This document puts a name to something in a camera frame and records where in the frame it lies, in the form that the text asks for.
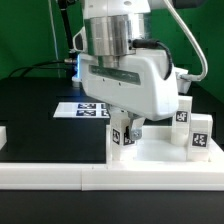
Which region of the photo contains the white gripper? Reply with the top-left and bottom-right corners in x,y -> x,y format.
80,49 -> 179,140

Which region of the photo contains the white square tabletop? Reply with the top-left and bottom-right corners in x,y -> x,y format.
106,126 -> 224,163

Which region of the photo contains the white sheet with tags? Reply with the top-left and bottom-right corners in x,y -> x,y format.
53,102 -> 109,118

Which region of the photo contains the white U-shaped fence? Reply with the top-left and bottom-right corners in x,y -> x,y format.
0,125 -> 224,192

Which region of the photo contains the thin white pole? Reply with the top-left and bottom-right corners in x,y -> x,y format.
47,0 -> 61,78

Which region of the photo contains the white cable on gripper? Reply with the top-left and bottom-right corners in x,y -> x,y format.
161,0 -> 209,83

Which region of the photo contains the black cable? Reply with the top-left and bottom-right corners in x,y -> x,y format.
7,58 -> 78,79

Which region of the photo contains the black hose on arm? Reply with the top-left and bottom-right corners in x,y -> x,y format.
55,0 -> 78,59

